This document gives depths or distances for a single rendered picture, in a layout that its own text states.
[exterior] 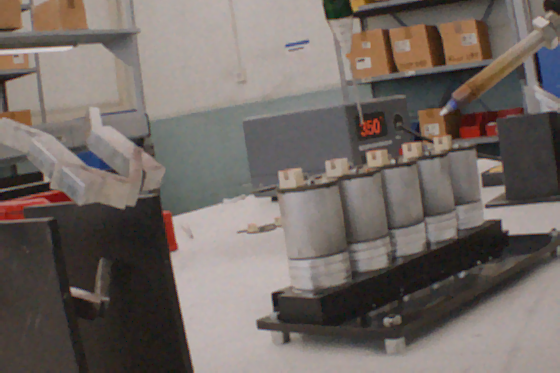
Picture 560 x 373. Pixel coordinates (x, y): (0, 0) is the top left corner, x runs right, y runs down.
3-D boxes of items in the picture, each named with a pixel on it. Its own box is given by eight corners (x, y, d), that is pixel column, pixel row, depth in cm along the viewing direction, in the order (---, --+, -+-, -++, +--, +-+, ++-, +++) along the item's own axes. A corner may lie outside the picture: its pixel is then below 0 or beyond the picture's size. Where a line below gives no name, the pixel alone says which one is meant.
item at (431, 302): (461, 255, 44) (459, 236, 44) (572, 252, 39) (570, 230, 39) (257, 345, 33) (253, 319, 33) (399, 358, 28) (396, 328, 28)
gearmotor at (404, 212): (439, 264, 37) (426, 154, 37) (410, 278, 35) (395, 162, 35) (397, 265, 39) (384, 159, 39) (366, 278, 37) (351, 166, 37)
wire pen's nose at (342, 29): (331, 58, 31) (322, 21, 31) (336, 50, 32) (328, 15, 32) (358, 54, 31) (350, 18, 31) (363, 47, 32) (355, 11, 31)
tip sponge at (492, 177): (565, 172, 75) (563, 156, 74) (554, 180, 70) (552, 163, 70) (497, 179, 78) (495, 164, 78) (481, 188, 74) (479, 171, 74)
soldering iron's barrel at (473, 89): (470, 117, 34) (574, 35, 34) (449, 87, 34) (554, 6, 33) (462, 117, 35) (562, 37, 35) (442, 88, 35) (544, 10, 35)
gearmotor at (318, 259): (366, 297, 33) (350, 173, 33) (328, 314, 31) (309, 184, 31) (322, 296, 35) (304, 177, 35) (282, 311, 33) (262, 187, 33)
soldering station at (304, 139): (420, 179, 92) (408, 94, 91) (358, 197, 83) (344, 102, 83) (320, 187, 102) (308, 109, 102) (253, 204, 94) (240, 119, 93)
